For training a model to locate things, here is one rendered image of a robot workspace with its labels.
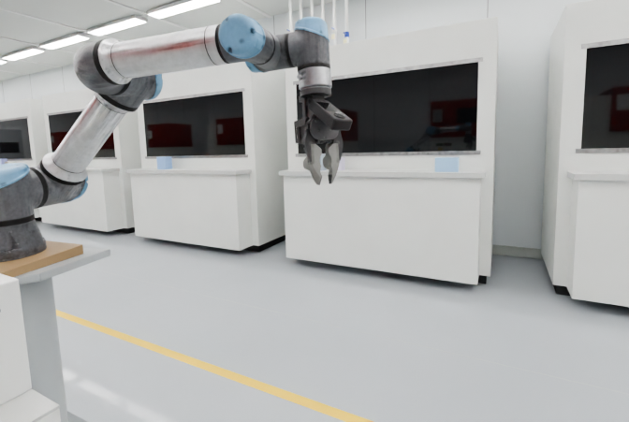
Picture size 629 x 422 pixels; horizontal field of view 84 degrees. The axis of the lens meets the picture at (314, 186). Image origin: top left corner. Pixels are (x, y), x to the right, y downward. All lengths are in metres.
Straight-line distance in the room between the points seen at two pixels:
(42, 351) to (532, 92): 3.77
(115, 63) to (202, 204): 3.14
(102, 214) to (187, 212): 1.58
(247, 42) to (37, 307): 0.88
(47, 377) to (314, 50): 1.10
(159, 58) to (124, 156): 4.56
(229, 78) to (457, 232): 2.66
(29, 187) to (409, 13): 3.67
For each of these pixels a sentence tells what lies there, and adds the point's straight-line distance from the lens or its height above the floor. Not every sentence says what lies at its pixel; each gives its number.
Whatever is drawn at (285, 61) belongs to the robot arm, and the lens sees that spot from 0.83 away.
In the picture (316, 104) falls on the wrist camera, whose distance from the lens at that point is 0.77.
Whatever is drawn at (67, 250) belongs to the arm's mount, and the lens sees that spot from 1.18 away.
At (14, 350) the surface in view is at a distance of 0.57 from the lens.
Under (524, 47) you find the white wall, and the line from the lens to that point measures 3.93.
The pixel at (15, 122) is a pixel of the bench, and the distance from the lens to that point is 7.74.
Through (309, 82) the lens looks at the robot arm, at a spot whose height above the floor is 1.24.
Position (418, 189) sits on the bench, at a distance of 2.78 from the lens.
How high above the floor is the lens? 1.10
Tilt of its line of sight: 6 degrees down
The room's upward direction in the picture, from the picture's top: 2 degrees counter-clockwise
